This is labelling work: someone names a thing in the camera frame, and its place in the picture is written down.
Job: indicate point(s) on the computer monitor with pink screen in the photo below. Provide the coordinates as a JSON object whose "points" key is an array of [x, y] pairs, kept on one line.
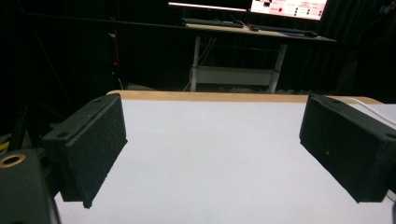
{"points": [[288, 8]]}

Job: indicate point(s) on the dark computer monitor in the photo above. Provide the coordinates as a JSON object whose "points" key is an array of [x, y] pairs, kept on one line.
{"points": [[207, 4]]}

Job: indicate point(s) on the white table mat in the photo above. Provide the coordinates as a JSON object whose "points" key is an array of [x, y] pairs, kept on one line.
{"points": [[211, 161]]}

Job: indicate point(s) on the white-legged wooden desk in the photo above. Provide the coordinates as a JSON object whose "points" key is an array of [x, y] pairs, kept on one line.
{"points": [[236, 56]]}

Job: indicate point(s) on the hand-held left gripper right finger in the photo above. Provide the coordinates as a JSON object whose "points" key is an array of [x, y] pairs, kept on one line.
{"points": [[348, 146]]}

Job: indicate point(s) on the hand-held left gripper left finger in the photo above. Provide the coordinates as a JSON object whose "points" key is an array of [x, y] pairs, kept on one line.
{"points": [[90, 146]]}

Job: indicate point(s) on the black keyboard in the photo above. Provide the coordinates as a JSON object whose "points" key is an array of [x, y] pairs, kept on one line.
{"points": [[285, 30], [211, 22]]}

